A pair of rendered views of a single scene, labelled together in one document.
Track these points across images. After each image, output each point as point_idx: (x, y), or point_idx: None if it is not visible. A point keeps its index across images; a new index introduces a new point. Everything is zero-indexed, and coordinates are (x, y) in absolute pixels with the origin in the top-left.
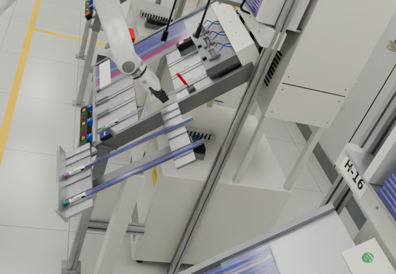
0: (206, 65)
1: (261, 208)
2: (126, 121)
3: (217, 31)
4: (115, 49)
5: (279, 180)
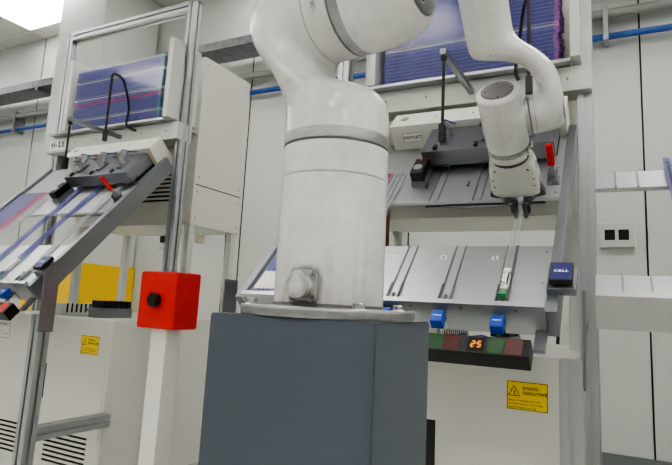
0: (542, 140)
1: None
2: (525, 261)
3: (464, 130)
4: (554, 71)
5: (563, 345)
